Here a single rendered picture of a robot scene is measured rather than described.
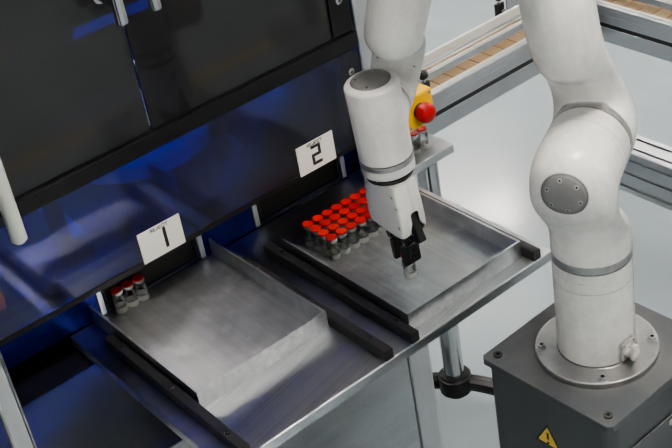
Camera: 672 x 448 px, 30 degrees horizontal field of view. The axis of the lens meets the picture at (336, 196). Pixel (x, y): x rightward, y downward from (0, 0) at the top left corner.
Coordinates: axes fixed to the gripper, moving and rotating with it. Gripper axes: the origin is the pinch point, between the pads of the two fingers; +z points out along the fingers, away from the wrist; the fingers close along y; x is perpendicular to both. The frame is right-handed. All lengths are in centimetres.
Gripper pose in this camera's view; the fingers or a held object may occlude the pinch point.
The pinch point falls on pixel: (405, 248)
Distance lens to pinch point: 202.6
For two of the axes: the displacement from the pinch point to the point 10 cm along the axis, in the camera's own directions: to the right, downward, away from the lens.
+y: 5.4, 3.8, -7.5
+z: 1.9, 8.1, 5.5
